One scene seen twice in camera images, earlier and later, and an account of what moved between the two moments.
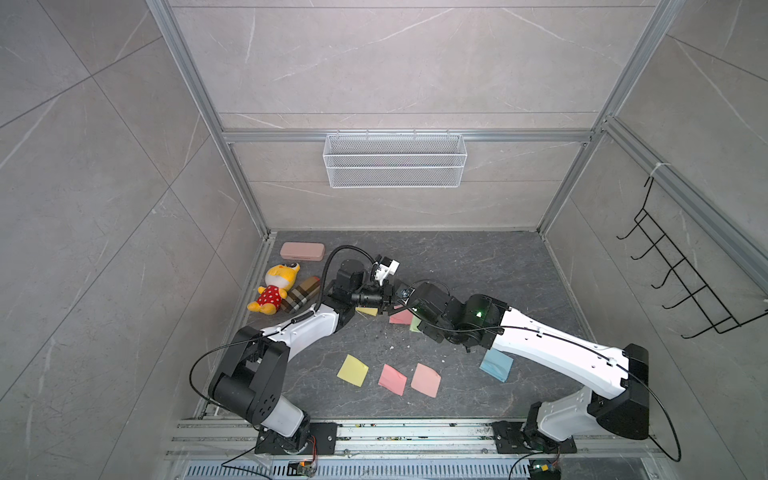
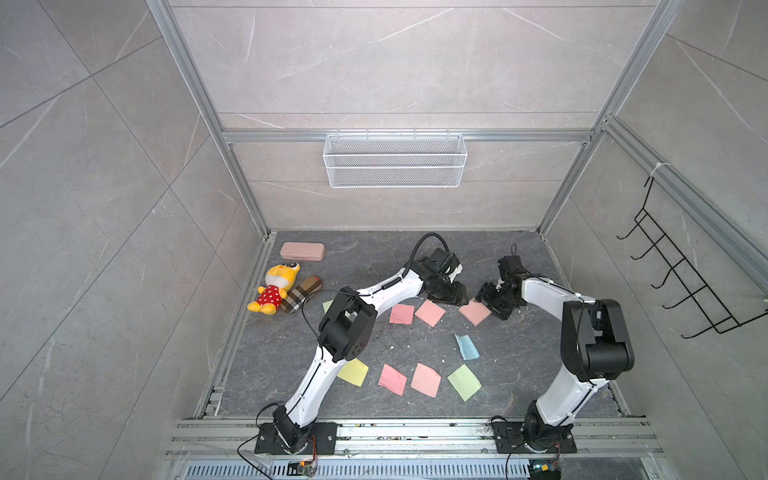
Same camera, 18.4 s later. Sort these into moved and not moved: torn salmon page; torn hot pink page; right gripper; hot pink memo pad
Moved: right gripper
Not moved: hot pink memo pad; torn hot pink page; torn salmon page
